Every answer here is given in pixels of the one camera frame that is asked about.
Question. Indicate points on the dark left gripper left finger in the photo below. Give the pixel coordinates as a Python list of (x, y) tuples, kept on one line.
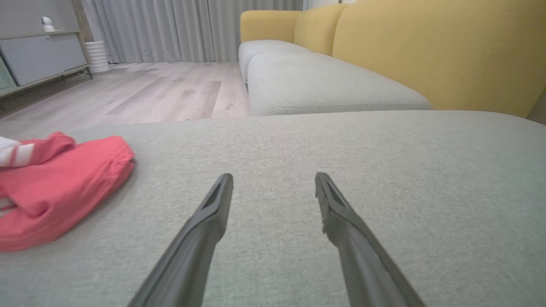
[(196, 243)]

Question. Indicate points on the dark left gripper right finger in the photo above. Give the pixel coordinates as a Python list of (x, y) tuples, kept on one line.
[(354, 243)]

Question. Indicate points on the red white striped garment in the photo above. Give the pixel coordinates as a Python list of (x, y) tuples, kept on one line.
[(64, 187)]

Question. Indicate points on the large grey sofa ottoman cushion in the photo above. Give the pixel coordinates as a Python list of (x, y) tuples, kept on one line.
[(277, 145)]

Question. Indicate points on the long grey sofa seat cushion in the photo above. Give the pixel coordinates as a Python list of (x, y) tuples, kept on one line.
[(324, 85)]

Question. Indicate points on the short grey sofa seat cushion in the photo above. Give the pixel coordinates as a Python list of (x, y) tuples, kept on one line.
[(260, 47)]

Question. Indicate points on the white ribbed vase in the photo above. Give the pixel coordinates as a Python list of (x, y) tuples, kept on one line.
[(98, 57)]

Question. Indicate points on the wide yellow sofa back cushion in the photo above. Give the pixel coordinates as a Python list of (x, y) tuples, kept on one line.
[(448, 51)]

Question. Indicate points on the grey pleated curtain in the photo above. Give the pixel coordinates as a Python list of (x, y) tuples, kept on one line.
[(170, 30)]

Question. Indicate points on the narrow yellow sofa back cushion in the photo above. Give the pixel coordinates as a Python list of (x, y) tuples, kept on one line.
[(315, 30)]

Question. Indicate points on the yellow sofa armrest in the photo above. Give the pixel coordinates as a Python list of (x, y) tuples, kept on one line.
[(264, 25)]

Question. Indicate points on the grey low cabinet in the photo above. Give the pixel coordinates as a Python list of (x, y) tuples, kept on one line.
[(42, 55)]

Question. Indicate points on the small white indoor camera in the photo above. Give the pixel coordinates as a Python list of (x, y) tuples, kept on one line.
[(47, 24)]

